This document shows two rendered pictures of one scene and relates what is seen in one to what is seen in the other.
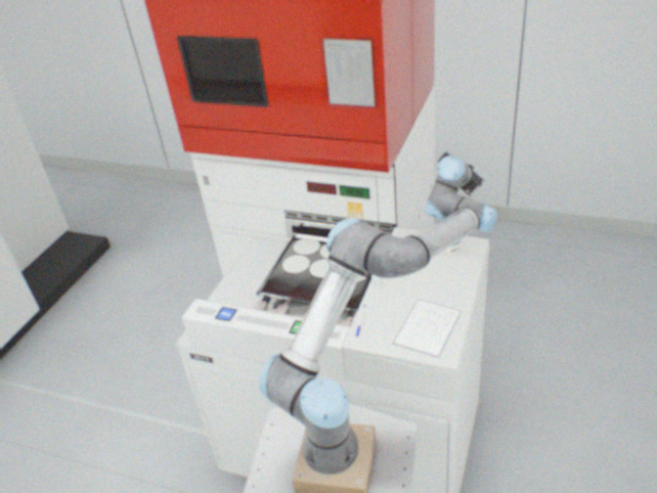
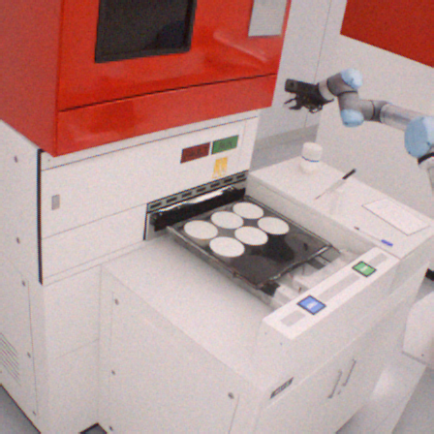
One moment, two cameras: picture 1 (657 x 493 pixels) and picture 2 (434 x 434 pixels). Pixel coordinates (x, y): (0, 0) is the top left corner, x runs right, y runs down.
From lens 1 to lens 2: 2.20 m
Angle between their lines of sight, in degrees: 60
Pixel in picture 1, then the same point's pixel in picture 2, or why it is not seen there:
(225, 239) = (62, 290)
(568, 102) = not seen: hidden behind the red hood
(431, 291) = (356, 198)
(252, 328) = (346, 295)
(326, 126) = (237, 65)
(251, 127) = (161, 85)
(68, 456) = not seen: outside the picture
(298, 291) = (277, 262)
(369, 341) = (400, 244)
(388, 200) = (250, 142)
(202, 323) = (310, 328)
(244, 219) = (95, 242)
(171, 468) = not seen: outside the picture
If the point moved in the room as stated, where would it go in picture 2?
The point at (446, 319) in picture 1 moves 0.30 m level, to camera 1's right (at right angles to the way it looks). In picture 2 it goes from (391, 205) to (398, 175)
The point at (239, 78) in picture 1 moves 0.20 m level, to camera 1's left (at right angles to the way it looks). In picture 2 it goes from (163, 17) to (122, 29)
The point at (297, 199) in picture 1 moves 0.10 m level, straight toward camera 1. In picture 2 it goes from (167, 178) to (199, 188)
